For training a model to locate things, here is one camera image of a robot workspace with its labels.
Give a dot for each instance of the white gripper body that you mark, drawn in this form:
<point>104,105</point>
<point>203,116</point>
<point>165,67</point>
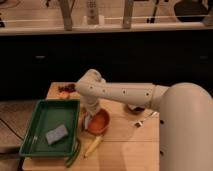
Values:
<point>92,107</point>

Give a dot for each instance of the red bowl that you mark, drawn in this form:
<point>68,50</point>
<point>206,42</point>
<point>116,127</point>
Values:
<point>99,123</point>

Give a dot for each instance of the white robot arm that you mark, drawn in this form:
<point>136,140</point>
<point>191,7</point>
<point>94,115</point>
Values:
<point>185,114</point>

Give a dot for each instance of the dark small bowl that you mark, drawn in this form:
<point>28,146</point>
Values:
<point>135,109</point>

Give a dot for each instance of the dark red grapes toy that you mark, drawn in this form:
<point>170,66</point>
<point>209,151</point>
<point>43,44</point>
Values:
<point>67,88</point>

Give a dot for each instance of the orange round toy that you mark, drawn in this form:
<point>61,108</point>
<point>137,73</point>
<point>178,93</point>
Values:
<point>64,95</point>

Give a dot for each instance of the grey sponge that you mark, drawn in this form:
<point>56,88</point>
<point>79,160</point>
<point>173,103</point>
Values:
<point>56,134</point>

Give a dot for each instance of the green plastic tray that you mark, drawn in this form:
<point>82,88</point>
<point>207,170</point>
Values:
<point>48,115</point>

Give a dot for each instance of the small spoon with dark head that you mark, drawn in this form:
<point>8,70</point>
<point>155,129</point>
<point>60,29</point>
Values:
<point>141,122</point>

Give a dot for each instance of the green bean pod toy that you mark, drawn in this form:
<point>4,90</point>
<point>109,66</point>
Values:
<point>74,156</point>

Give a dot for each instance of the white remote control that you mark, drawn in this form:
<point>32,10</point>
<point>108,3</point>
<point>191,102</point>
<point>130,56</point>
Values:
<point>92,12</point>

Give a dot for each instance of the wooden chair leg left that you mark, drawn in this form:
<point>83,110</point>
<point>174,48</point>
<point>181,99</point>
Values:
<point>65,8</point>

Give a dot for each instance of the wooden chair leg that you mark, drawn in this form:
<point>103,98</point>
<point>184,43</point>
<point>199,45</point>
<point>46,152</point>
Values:
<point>65,8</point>
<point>127,16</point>

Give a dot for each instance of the wooden chair leg right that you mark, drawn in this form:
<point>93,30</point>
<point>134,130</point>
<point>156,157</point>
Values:
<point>127,16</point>

